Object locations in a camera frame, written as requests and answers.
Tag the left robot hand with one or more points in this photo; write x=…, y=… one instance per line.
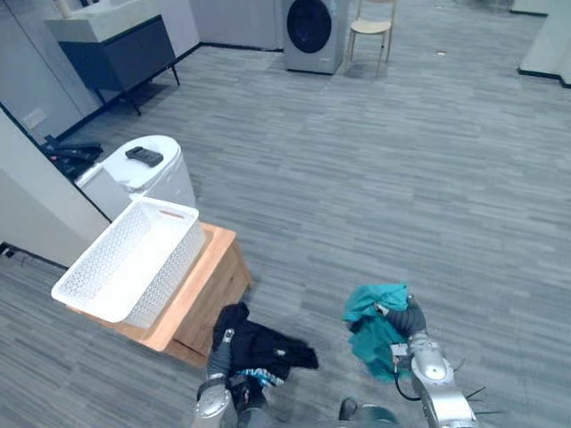
x=232, y=317

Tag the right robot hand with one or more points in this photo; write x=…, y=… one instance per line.
x=382, y=308

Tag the teal cloth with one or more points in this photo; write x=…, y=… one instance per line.
x=372, y=339

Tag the black cloth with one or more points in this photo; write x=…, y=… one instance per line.
x=267, y=345

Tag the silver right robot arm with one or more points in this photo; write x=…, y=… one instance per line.
x=435, y=379

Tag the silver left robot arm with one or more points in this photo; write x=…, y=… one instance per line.
x=216, y=392

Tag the blue white patterned cloth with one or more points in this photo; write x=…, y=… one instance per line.
x=263, y=376

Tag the white perforated plastic laundry basket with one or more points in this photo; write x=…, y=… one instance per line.
x=117, y=263

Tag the light wooden box table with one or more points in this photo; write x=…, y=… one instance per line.
x=209, y=278

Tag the robot body and legs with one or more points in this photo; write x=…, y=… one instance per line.
x=254, y=412

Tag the white toilet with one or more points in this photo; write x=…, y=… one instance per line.
x=167, y=178

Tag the black flat device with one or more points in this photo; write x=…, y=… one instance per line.
x=143, y=156

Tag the black gear pile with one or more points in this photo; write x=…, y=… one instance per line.
x=73, y=153

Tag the silver front-load washing machine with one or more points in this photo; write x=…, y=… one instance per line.
x=312, y=40

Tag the light wooden chair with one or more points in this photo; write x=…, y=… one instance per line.
x=369, y=27

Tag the dark vanity cabinet white top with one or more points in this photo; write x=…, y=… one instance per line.
x=120, y=53

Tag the beige bottle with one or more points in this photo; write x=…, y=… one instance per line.
x=66, y=8

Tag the white wall socket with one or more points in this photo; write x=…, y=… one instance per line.
x=33, y=118

